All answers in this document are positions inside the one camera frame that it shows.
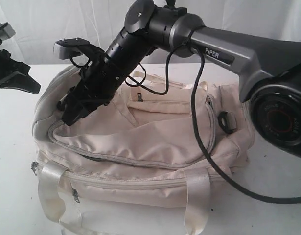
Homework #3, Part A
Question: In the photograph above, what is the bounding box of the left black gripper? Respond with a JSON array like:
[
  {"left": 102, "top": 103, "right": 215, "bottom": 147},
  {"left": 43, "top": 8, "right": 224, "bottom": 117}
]
[{"left": 0, "top": 49, "right": 41, "bottom": 94}]

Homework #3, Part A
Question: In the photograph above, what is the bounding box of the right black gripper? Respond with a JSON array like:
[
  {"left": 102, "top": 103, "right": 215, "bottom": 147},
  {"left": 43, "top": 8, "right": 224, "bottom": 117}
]
[{"left": 57, "top": 53, "right": 133, "bottom": 126}]

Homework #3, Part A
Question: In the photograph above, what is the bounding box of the cream white duffel bag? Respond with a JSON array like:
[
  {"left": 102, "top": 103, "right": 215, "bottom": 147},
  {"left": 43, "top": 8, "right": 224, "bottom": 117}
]
[{"left": 30, "top": 65, "right": 255, "bottom": 235}]

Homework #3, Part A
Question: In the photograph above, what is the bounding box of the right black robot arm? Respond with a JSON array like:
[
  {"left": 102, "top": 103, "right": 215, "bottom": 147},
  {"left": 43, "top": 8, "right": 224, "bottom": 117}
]
[{"left": 54, "top": 0, "right": 301, "bottom": 157}]

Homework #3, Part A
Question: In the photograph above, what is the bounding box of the white background curtain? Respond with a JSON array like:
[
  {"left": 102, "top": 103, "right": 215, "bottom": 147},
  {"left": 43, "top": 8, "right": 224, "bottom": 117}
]
[{"left": 0, "top": 0, "right": 301, "bottom": 64}]

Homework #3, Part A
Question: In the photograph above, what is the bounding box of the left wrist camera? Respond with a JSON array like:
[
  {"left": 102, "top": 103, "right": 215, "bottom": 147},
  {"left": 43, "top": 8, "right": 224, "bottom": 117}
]
[{"left": 0, "top": 22, "right": 16, "bottom": 45}]

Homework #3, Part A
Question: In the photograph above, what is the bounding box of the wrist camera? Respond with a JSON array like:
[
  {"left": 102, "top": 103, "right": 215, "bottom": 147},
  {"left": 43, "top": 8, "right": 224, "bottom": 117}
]
[
  {"left": 0, "top": 22, "right": 16, "bottom": 45},
  {"left": 53, "top": 38, "right": 90, "bottom": 60}
]

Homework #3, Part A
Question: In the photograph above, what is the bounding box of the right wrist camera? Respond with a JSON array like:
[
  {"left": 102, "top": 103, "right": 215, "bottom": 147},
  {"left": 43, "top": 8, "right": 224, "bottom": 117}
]
[{"left": 53, "top": 38, "right": 90, "bottom": 60}]

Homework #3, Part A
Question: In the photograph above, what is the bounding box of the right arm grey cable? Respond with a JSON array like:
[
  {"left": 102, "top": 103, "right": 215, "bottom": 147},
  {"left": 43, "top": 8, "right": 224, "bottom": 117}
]
[{"left": 125, "top": 36, "right": 301, "bottom": 204}]

